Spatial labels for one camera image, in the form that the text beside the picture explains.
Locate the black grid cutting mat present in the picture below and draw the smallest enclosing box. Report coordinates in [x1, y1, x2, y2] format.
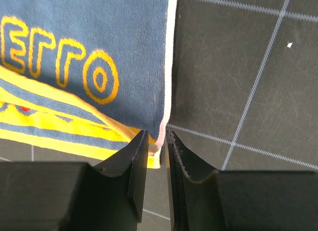
[0, 0, 318, 231]

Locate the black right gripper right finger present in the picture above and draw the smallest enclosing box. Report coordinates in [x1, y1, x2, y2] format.
[165, 131, 318, 231]

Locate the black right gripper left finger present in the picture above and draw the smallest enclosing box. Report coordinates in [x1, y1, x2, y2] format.
[0, 130, 149, 231]

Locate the yellow tiger hello towel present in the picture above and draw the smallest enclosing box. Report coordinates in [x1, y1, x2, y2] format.
[0, 0, 177, 169]

